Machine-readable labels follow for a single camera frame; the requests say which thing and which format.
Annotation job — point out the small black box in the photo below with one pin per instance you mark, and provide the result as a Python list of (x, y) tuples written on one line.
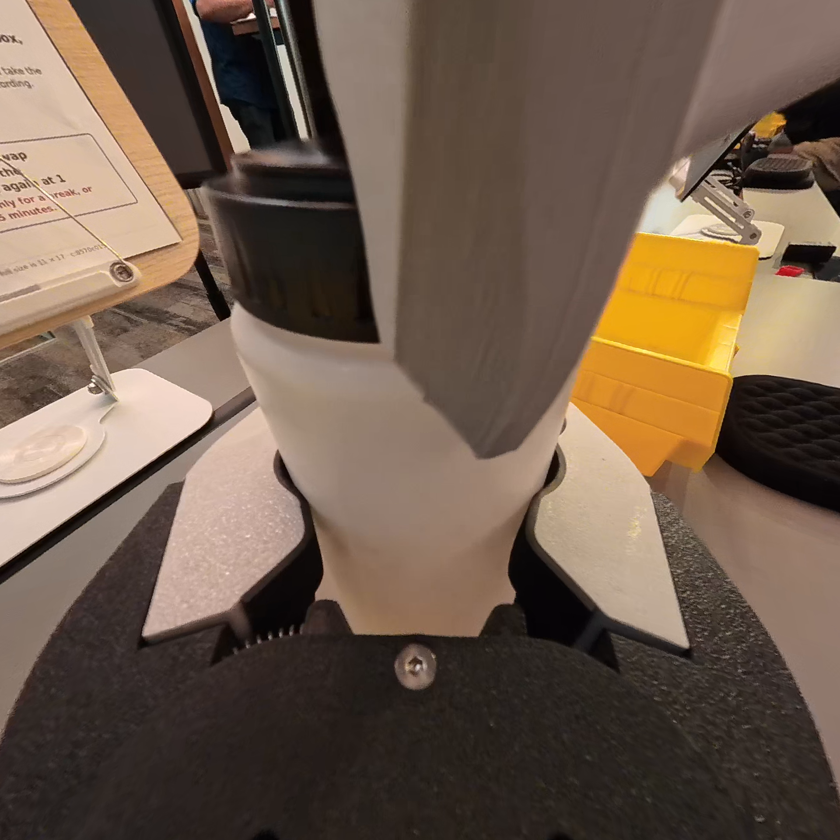
[(810, 252)]

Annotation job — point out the white plastic bottle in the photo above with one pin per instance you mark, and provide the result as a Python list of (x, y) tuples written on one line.
[(367, 492)]

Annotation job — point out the black mesh wrist pad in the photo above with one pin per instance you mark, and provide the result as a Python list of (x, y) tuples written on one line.
[(787, 439), (778, 172)]

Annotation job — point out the black bottle lid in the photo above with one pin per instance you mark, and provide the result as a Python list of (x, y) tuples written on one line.
[(282, 262)]

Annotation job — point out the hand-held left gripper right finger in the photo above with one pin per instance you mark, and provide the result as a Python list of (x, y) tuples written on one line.
[(604, 538)]

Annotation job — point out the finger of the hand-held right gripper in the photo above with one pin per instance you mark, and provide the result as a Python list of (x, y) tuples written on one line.
[(512, 229), (774, 52)]

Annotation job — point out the printed instruction sheet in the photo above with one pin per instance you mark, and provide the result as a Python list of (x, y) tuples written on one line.
[(65, 131)]

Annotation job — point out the yellow plastic bin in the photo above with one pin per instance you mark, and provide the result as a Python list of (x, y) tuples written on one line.
[(769, 126), (656, 380)]

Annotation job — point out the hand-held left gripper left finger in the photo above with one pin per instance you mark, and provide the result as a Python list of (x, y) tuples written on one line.
[(223, 538)]

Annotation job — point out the tilted panel stand white base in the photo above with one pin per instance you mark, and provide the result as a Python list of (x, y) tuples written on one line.
[(722, 203)]

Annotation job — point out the small red object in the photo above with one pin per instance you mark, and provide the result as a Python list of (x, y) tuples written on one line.
[(790, 270)]

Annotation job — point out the black metal pole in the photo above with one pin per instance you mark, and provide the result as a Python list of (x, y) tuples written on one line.
[(282, 65)]

